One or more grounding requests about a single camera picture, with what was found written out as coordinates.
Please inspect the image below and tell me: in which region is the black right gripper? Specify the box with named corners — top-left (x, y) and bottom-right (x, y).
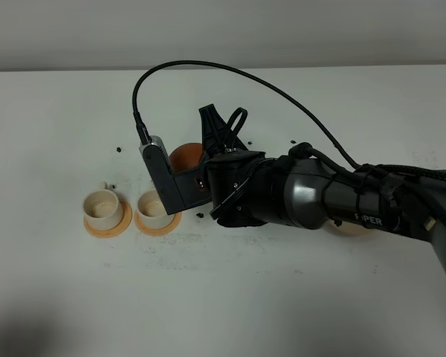
top-left (198, 105), bottom-right (269, 228)

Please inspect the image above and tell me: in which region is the brown clay teapot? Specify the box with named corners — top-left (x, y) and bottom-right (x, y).
top-left (169, 143), bottom-right (204, 173)

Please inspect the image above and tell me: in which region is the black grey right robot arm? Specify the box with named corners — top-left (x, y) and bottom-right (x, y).
top-left (204, 133), bottom-right (446, 274)

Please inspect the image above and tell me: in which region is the cream teapot saucer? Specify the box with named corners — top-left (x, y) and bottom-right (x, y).
top-left (328, 221), bottom-right (372, 237)

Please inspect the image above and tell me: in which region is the white right teacup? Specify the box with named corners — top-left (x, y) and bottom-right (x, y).
top-left (137, 190), bottom-right (175, 230)

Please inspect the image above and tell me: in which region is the white teacup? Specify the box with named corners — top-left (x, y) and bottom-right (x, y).
top-left (137, 190), bottom-right (175, 230)
top-left (83, 182), bottom-right (123, 231)

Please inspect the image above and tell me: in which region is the orange right coaster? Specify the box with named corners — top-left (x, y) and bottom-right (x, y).
top-left (134, 209), bottom-right (181, 237)

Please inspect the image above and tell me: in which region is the orange coaster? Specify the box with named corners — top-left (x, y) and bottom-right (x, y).
top-left (83, 199), bottom-right (132, 238)
top-left (134, 209), bottom-right (181, 237)

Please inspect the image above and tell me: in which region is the orange left coaster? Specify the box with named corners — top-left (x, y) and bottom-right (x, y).
top-left (83, 199), bottom-right (132, 238)

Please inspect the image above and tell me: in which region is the white left teacup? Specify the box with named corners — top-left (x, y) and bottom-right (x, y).
top-left (83, 182), bottom-right (123, 231)

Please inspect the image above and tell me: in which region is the black right camera cable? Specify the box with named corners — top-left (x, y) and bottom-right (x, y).
top-left (132, 60), bottom-right (361, 172)

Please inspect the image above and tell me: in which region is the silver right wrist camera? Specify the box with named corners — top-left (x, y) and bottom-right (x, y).
top-left (140, 135), bottom-right (211, 215)

